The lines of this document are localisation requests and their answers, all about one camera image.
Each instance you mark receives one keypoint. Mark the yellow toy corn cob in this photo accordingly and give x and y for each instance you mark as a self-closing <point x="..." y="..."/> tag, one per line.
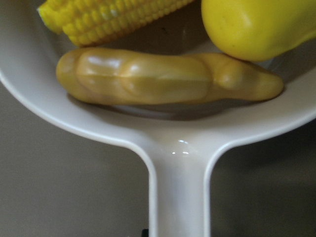
<point x="95" y="22"/>

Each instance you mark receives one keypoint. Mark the yellow toy pepper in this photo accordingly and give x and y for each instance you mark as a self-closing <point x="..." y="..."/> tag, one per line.
<point x="258" y="30"/>

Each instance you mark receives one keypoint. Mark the beige plastic dustpan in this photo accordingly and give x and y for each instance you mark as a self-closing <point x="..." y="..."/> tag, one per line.
<point x="225" y="169"/>

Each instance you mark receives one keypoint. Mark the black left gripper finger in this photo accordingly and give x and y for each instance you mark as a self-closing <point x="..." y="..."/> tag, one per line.
<point x="145" y="233"/>

